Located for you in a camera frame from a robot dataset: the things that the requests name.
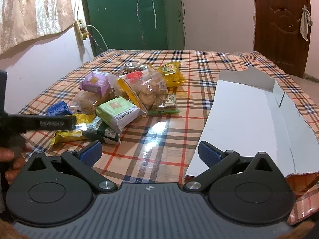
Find light green snack packet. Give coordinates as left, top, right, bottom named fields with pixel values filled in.
left=96, top=97, right=143, bottom=134

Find yellow foil snack packet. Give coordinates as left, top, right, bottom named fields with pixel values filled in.
left=50, top=113, right=95, bottom=146

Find dark green white snack packet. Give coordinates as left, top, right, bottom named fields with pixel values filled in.
left=82, top=116, right=121, bottom=145

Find clear bag brown nuts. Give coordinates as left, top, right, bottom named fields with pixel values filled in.
left=117, top=62, right=148, bottom=76

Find person's left hand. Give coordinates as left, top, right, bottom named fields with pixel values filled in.
left=0, top=147, right=25, bottom=185

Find brown wooden door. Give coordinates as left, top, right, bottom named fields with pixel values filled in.
left=254, top=0, right=311, bottom=78

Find small green edged candy packet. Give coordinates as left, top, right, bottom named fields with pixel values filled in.
left=148, top=93, right=181, bottom=116

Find yellow soft bread packet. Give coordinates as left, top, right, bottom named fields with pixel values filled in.
left=157, top=62, right=188, bottom=87

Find plaid plastic tablecloth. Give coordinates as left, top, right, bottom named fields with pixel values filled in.
left=18, top=48, right=319, bottom=226

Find clear packet brown cake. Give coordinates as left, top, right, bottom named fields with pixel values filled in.
left=68, top=89, right=116, bottom=115

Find white power cable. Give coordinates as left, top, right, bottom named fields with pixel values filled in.
left=73, top=0, right=110, bottom=50

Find purple snack packet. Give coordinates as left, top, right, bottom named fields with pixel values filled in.
left=79, top=71, right=111, bottom=96

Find red blue twisted wire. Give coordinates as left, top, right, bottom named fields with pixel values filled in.
left=86, top=31, right=104, bottom=53

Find yellow wall power socket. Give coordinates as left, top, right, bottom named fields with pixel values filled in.
left=74, top=20, right=89, bottom=40

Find grey cloth on door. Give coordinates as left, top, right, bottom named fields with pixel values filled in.
left=299, top=5, right=313, bottom=42

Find green metal cabinet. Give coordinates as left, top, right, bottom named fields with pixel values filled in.
left=82, top=0, right=185, bottom=56

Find white cardboard box tray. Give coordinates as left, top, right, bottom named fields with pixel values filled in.
left=200, top=67, right=318, bottom=177

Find beige patterned curtain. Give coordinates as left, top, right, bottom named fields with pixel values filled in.
left=1, top=0, right=75, bottom=53

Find clear bag of biscuits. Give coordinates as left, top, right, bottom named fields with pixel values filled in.
left=116, top=65, right=168, bottom=113

